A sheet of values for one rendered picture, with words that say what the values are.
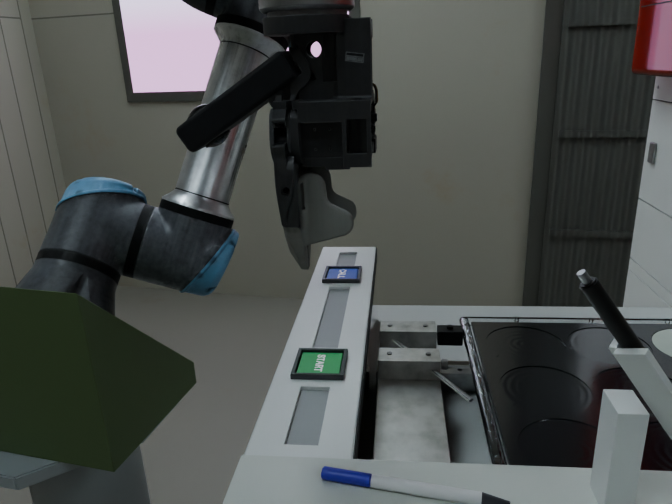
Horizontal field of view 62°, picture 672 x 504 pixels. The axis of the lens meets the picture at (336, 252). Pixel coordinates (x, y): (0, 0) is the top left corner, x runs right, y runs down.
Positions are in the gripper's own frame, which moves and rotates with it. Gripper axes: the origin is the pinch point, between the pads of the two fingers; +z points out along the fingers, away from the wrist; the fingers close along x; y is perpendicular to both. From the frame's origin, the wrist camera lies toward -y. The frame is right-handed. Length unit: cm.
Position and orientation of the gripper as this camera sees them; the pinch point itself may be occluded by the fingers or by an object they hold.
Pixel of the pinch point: (297, 254)
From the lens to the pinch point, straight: 51.3
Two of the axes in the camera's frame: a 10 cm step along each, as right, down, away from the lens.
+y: 9.9, 0.0, -1.1
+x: 1.1, -3.3, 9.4
